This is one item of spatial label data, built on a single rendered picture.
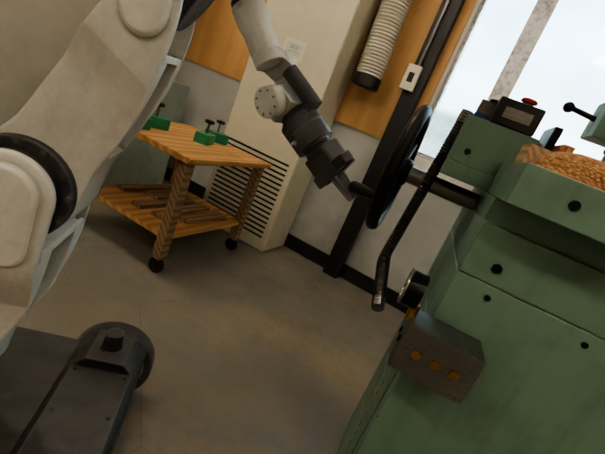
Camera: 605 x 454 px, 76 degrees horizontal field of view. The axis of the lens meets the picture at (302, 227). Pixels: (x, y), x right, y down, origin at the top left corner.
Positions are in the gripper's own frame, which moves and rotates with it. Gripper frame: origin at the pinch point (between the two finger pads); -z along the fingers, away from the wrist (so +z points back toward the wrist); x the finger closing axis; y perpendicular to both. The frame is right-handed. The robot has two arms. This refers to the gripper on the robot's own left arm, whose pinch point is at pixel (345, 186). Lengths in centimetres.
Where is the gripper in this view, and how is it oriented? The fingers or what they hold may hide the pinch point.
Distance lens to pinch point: 82.4
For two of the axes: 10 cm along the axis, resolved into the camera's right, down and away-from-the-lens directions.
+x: 3.7, -3.3, -8.7
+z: -5.7, -8.2, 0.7
